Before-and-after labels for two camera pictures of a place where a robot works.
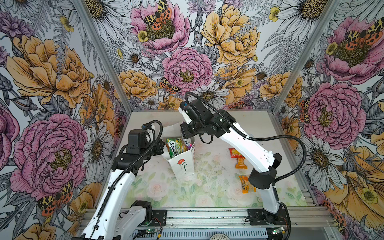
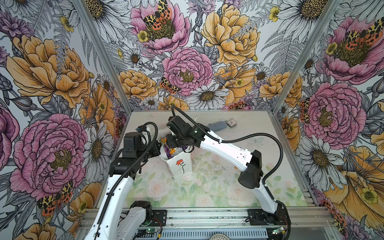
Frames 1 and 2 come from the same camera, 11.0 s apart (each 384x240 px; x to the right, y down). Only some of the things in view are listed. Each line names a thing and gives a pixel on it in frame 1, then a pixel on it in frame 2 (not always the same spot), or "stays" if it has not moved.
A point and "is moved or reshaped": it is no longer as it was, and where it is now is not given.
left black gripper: (159, 150) stays
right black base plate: (258, 217) stays
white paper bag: (183, 164) stays
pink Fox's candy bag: (188, 145) is moved or reshaped
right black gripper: (185, 129) → (171, 143)
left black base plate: (159, 218) stays
